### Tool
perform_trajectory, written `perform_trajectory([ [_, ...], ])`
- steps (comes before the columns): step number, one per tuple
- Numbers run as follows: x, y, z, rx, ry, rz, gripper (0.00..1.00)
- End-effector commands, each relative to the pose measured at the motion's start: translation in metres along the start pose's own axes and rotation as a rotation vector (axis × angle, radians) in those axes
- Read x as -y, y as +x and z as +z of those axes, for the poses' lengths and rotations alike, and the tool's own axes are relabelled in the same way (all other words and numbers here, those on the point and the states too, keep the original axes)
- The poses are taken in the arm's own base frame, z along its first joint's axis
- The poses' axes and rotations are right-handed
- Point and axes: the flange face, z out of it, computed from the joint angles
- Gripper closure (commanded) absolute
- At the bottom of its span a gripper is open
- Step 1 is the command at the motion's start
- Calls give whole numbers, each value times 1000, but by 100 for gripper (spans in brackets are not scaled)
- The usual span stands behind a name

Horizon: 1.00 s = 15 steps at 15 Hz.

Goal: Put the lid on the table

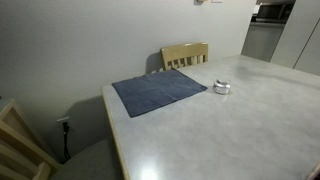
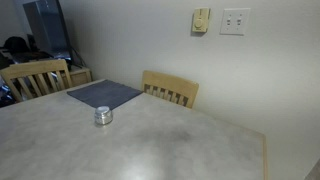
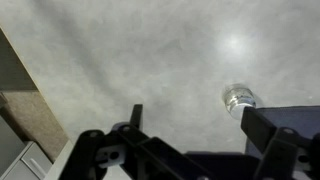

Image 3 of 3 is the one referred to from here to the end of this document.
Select grey cabinet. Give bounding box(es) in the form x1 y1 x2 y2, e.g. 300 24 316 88
0 117 52 180

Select dark blue cloth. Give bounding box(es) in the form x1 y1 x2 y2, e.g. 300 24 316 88
187 106 320 180

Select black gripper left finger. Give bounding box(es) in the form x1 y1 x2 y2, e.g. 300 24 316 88
59 103 188 180

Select silver metal jar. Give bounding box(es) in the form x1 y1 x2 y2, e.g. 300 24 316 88
222 84 256 120

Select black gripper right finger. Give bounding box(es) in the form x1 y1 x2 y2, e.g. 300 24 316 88
241 106 320 180

